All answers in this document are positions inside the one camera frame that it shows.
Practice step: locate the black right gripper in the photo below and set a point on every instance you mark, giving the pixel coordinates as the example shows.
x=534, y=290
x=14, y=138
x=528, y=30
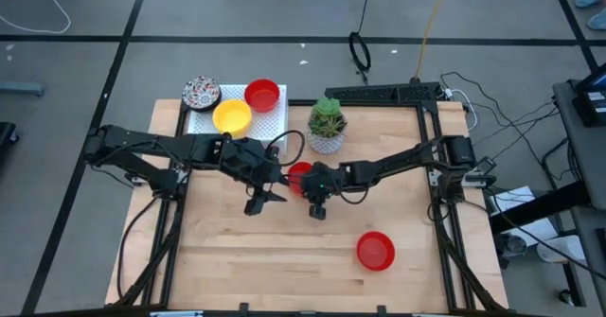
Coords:
x=324, y=182

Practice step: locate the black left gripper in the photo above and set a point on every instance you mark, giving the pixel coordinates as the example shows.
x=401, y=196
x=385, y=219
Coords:
x=248, y=158

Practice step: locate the red cup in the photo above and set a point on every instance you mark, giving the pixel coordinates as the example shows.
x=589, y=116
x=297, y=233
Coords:
x=299, y=169

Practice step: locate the yellow plastic bowl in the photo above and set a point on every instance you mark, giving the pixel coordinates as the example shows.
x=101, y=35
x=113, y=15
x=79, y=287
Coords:
x=232, y=117

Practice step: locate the red plastic bowl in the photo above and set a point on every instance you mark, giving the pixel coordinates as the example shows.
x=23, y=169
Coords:
x=262, y=95
x=375, y=251

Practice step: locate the black patterned bowl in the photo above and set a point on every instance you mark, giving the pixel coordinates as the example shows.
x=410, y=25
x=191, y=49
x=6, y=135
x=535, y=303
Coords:
x=201, y=93

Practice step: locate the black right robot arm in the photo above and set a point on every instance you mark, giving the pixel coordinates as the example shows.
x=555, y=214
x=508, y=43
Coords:
x=402, y=161

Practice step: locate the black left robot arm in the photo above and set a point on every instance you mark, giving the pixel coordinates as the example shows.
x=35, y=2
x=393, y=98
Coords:
x=142, y=142

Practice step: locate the white perforated metal shelf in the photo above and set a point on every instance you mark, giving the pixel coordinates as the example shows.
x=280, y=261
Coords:
x=270, y=123

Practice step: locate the potted succulent in patterned pot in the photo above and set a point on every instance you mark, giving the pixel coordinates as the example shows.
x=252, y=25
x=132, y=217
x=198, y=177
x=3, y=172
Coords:
x=326, y=118

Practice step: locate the black perforated mounting bar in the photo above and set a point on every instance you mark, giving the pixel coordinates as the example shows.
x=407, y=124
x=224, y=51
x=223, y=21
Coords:
x=379, y=93

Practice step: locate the grey control box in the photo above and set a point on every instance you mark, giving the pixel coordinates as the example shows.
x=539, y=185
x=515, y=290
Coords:
x=480, y=170

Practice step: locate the white paper sheets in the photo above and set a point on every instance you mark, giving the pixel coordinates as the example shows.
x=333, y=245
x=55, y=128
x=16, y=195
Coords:
x=516, y=196

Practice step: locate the black table leg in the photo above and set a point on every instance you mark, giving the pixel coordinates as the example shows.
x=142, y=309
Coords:
x=540, y=208

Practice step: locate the grey furniture foot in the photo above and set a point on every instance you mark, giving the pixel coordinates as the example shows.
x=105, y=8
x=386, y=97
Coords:
x=21, y=89

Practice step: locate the black caster base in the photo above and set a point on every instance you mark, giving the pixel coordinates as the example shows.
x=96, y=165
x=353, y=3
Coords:
x=7, y=132

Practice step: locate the grey desk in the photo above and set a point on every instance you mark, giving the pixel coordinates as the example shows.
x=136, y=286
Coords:
x=592, y=165

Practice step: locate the black device with screen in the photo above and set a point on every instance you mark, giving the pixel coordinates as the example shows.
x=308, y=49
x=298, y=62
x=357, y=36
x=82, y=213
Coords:
x=592, y=104

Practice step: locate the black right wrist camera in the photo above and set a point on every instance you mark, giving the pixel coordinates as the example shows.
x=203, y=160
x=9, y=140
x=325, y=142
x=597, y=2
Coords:
x=317, y=211

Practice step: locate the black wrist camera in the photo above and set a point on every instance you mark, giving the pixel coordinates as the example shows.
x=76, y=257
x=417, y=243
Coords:
x=317, y=211
x=254, y=206

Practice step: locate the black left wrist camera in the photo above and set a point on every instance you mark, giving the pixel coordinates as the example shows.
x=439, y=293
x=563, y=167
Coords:
x=254, y=206

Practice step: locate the black aluminium rig frame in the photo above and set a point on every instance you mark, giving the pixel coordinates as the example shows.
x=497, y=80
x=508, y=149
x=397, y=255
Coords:
x=379, y=104

